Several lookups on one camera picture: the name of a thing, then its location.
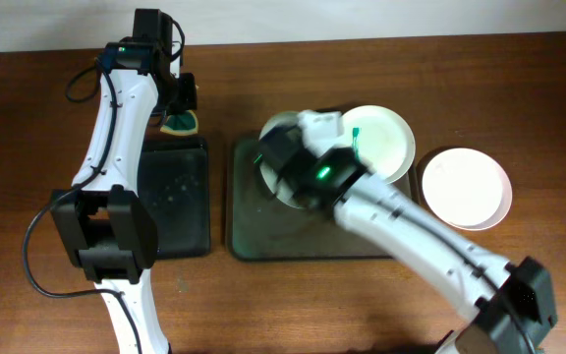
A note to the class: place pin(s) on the green yellow sponge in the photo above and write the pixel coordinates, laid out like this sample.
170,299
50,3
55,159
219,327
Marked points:
182,124

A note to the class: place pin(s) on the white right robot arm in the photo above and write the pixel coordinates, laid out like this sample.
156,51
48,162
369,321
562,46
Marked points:
327,162

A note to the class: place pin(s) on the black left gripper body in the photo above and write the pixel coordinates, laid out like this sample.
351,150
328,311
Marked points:
182,95

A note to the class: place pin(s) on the white plate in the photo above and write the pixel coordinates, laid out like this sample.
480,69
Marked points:
278,188
467,189
381,139

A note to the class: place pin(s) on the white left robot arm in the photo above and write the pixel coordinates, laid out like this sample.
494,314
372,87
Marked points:
103,225

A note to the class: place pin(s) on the small black tray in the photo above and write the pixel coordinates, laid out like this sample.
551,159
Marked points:
173,187

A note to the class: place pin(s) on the large dark serving tray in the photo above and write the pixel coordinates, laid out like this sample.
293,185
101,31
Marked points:
260,228

